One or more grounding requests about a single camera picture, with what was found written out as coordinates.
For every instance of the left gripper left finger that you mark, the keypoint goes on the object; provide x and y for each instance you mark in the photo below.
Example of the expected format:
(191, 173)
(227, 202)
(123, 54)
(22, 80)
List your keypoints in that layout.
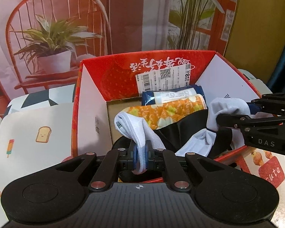
(111, 165)

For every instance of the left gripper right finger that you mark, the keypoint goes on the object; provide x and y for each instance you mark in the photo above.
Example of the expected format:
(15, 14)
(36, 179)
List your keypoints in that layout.
(166, 161)

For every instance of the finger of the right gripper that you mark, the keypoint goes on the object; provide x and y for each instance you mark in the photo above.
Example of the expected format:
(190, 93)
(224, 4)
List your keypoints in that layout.
(268, 103)
(245, 121)

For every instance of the black cloth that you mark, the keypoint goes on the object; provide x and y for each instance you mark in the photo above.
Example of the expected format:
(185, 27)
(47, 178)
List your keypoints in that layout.
(190, 134)

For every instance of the navy blue packaged cloth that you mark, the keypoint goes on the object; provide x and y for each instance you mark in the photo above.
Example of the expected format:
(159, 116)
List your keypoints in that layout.
(161, 97)

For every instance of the printed living room backdrop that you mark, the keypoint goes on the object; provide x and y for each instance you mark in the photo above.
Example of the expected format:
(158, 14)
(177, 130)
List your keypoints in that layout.
(42, 42)

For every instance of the white barcode label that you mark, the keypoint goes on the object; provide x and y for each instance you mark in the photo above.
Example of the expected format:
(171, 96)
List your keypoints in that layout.
(164, 79)

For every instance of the red strawberry cardboard box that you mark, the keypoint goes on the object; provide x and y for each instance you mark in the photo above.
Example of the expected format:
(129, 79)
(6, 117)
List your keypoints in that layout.
(110, 83)

